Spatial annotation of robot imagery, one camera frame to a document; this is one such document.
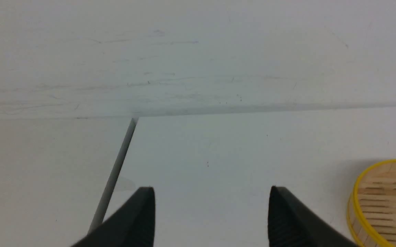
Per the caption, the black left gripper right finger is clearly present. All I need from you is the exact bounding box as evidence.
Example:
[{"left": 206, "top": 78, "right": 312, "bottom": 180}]
[{"left": 268, "top": 186, "right": 357, "bottom": 247}]

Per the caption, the yellow rimmed bamboo steamer basket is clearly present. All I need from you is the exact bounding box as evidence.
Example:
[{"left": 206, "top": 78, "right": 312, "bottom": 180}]
[{"left": 347, "top": 159, "right": 396, "bottom": 247}]

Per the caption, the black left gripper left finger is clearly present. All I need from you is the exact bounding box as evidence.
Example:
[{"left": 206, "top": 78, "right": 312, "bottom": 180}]
[{"left": 74, "top": 187, "right": 156, "bottom": 247}]

